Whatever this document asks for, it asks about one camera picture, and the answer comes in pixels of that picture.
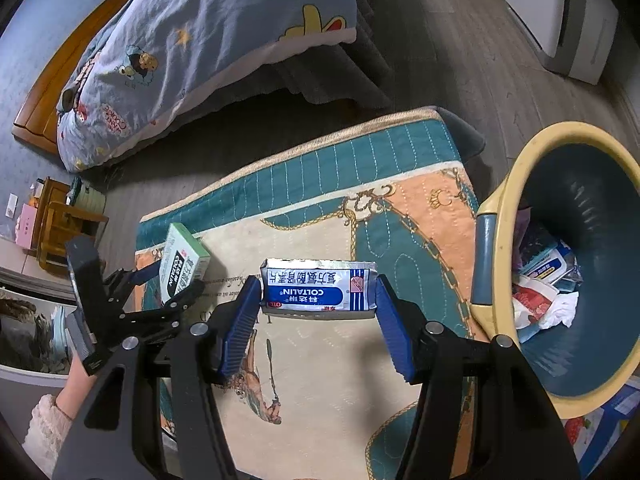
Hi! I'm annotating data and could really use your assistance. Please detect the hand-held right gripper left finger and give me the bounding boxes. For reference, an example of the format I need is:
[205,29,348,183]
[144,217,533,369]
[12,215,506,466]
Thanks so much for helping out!
[52,275,263,480]

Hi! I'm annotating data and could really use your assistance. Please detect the yellow rimmed teal bin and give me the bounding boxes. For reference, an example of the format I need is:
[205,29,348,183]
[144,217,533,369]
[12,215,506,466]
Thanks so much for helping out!
[470,121,640,418]

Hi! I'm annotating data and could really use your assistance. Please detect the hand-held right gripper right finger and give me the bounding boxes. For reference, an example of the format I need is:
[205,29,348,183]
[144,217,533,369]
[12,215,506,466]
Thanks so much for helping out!
[375,274,581,480]

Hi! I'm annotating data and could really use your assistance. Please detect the person's left forearm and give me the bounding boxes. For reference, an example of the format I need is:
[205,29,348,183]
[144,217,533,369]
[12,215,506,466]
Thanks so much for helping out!
[22,355,101,478]

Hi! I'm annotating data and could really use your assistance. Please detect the white tissue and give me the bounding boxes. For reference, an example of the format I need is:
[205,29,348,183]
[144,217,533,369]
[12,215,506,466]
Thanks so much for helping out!
[536,290,579,331]

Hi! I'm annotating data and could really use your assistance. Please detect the strawberry printed box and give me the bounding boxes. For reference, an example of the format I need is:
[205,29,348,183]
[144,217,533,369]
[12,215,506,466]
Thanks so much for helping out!
[562,385,640,466]

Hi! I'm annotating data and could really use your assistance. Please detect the red white packet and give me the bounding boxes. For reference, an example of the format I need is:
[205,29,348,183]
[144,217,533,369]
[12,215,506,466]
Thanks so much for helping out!
[510,280,557,332]

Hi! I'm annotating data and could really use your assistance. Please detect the blue white medicine box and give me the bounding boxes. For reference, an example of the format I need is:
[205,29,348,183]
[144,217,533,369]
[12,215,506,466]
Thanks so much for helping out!
[259,257,377,321]

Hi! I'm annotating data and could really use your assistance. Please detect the white appliance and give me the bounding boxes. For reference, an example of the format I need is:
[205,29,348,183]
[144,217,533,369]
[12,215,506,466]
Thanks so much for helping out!
[502,0,621,86]

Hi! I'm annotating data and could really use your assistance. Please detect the cartoon printed blanket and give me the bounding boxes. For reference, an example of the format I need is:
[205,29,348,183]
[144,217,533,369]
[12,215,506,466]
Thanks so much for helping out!
[56,0,358,172]

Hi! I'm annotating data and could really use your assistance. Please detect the pale green container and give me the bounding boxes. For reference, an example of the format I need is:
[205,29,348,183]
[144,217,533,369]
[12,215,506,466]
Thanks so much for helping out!
[69,176,107,211]

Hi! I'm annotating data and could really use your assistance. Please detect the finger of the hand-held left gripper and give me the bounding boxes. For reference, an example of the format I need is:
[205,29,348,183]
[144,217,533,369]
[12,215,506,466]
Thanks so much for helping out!
[120,280,207,342]
[102,262,164,295]

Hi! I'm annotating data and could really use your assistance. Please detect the pink box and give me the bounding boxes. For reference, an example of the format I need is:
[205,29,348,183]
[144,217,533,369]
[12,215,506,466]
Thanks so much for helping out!
[15,205,39,249]

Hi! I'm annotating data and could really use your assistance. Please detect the wooden stool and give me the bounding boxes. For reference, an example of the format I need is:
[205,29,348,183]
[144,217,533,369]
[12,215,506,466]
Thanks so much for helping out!
[37,176,110,276]

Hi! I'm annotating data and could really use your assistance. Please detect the green white medicine box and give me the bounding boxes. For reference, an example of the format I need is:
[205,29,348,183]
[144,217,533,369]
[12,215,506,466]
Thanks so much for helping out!
[159,222,211,306]

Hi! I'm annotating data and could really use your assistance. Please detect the wooden headboard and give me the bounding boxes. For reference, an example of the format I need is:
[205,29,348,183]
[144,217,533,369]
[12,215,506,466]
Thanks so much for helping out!
[12,0,135,156]

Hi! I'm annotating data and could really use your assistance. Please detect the landscape printed box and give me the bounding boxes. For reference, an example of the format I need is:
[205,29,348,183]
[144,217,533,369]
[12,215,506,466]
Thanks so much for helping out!
[0,287,73,376]

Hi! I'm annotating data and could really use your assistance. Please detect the teal and orange patterned rug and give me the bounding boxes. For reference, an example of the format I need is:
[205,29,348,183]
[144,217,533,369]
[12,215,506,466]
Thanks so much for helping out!
[135,106,486,480]

